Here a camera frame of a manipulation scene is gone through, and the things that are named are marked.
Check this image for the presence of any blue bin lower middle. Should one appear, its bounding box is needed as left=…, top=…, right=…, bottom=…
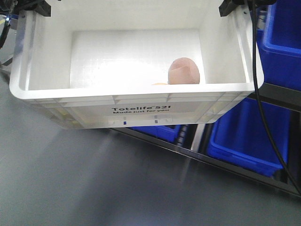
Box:
left=128, top=125, right=182, bottom=142

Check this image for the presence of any black camera cable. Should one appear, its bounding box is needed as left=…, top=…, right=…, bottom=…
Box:
left=0, top=14, right=12, bottom=49
left=251, top=0, right=301, bottom=196

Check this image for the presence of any black left camera cable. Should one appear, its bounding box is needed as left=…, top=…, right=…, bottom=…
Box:
left=0, top=14, right=12, bottom=49

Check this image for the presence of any blue bin upper right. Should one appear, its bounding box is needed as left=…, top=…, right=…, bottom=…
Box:
left=258, top=0, right=301, bottom=91

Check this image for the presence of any peach plush ball toy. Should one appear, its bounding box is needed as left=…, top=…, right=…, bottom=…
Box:
left=168, top=57, right=200, bottom=85

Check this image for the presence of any blue bin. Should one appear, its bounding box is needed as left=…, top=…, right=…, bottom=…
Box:
left=207, top=98, right=291, bottom=177
left=128, top=125, right=182, bottom=142
left=258, top=0, right=301, bottom=91

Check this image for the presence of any black right camera cable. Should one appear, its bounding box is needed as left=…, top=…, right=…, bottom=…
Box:
left=251, top=0, right=301, bottom=196

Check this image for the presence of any white plastic tote crate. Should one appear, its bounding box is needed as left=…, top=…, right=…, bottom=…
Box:
left=8, top=0, right=264, bottom=130

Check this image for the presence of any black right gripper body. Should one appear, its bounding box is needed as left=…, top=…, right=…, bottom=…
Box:
left=219, top=0, right=277, bottom=17

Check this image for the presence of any grey metal shelf rack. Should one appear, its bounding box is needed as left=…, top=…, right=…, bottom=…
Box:
left=0, top=58, right=301, bottom=197

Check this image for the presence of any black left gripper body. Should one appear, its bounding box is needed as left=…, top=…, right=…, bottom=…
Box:
left=0, top=0, right=51, bottom=17

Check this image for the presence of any blue bin lower right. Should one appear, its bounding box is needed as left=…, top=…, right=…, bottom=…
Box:
left=207, top=98, right=291, bottom=177

